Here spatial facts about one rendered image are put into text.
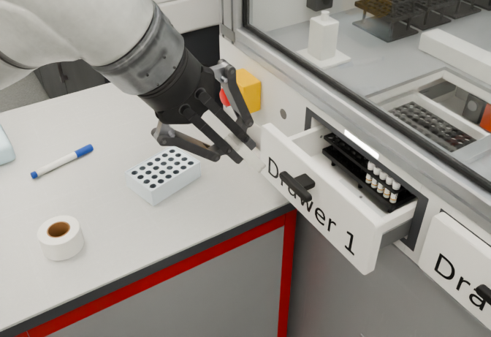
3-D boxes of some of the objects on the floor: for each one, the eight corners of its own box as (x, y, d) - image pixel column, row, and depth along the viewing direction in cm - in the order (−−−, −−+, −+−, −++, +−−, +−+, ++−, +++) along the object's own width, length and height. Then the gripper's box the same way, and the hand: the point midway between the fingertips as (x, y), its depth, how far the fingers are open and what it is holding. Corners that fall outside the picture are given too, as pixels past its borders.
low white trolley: (88, 517, 123) (-7, 332, 76) (25, 324, 165) (-61, 129, 118) (287, 392, 147) (306, 194, 101) (188, 251, 189) (170, 65, 143)
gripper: (124, 124, 53) (239, 213, 71) (212, 33, 53) (305, 144, 71) (99, 92, 58) (212, 182, 76) (180, 9, 58) (274, 118, 76)
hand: (245, 153), depth 71 cm, fingers closed
